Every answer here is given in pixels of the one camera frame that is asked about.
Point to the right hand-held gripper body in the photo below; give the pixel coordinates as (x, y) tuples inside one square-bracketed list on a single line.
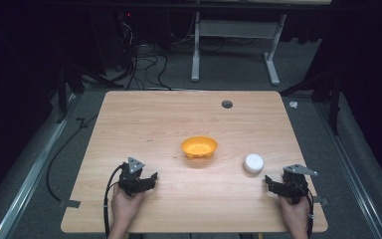
[(295, 184)]

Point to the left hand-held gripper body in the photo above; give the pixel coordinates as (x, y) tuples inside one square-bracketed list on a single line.
[(130, 179)]

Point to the white round container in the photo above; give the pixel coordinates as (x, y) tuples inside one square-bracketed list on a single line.
[(253, 163)]

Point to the orange plastic bowl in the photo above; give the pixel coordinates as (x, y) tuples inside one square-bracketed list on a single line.
[(199, 147)]

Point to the person's right hand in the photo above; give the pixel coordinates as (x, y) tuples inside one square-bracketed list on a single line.
[(293, 214)]

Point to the small white crumpled scrap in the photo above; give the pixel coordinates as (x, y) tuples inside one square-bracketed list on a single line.
[(293, 105)]

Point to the black metal stand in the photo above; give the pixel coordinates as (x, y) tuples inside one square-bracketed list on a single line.
[(334, 106), (62, 96)]

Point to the grey metal floor rail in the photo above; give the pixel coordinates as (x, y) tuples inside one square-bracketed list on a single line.
[(30, 179), (348, 166)]

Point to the white metal desk frame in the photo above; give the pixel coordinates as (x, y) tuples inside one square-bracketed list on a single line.
[(235, 29)]

